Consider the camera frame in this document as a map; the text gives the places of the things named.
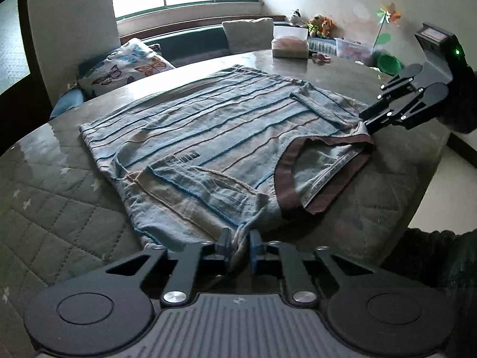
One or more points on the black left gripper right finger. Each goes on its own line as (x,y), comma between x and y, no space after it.
(367,309)

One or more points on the quilted star table cover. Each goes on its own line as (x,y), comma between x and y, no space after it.
(61,218)

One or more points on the butterfly print pillow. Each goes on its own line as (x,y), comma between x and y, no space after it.
(133,61)

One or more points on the dark green sofa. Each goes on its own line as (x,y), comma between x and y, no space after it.
(190,45)

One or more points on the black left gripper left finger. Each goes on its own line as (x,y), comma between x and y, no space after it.
(110,308)

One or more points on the grey cushion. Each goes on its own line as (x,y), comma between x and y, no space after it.
(248,35)

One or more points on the tissue box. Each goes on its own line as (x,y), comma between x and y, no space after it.
(290,42)

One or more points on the blue cushion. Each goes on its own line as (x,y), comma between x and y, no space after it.
(71,99)

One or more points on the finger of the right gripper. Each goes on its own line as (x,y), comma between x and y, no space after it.
(410,108)
(395,85)

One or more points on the plush toys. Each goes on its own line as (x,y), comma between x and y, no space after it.
(317,26)

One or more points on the green bowl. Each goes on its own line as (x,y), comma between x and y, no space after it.
(388,64)

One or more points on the clear plastic box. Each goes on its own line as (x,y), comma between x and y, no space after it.
(354,51)

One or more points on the blue striped t-shirt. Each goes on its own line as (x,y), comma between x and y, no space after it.
(240,150)

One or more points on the dark door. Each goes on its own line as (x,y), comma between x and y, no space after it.
(25,104)

